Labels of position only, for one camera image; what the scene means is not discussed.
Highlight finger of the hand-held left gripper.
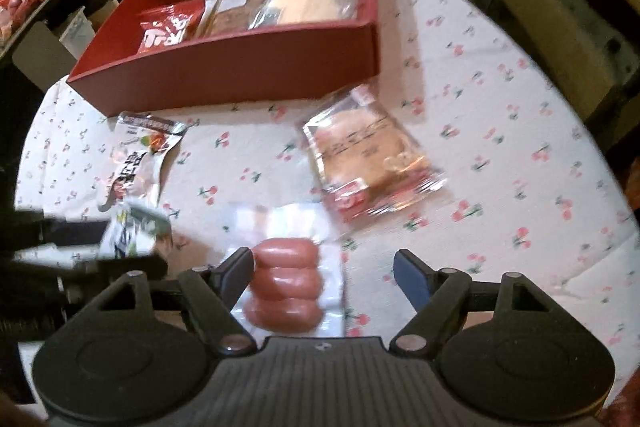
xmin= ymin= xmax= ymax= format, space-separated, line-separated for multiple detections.
xmin=55 ymin=254 xmax=169 ymax=289
xmin=40 ymin=217 xmax=110 ymax=249

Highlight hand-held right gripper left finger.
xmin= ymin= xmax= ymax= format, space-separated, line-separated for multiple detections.
xmin=75 ymin=247 xmax=257 ymax=354

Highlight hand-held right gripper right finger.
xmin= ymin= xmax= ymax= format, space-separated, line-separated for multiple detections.
xmin=389 ymin=249 xmax=573 ymax=357

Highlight white black print snack packet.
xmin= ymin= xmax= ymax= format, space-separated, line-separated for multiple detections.
xmin=99 ymin=111 xmax=189 ymax=214
xmin=96 ymin=199 xmax=174 ymax=259

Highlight pink sausage packet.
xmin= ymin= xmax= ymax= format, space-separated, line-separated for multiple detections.
xmin=219 ymin=202 xmax=347 ymax=339

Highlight red cardboard box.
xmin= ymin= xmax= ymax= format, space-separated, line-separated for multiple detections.
xmin=66 ymin=0 xmax=382 ymax=118

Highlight bread packet with red trim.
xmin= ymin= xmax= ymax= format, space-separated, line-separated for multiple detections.
xmin=296 ymin=83 xmax=449 ymax=226

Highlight dark coffee table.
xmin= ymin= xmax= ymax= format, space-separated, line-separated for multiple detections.
xmin=0 ymin=0 xmax=207 ymax=94

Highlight white plastic bin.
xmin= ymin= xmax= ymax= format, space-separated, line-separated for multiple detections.
xmin=56 ymin=6 xmax=97 ymax=62

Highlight red snack packet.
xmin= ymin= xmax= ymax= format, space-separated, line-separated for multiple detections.
xmin=136 ymin=1 xmax=207 ymax=54

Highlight open cardboard box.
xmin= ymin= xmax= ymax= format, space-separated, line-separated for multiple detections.
xmin=89 ymin=0 xmax=147 ymax=30

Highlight red fruit packets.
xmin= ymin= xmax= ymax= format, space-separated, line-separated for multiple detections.
xmin=0 ymin=0 xmax=43 ymax=35

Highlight brown snack clear packet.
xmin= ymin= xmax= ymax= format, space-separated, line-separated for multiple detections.
xmin=196 ymin=0 xmax=272 ymax=40

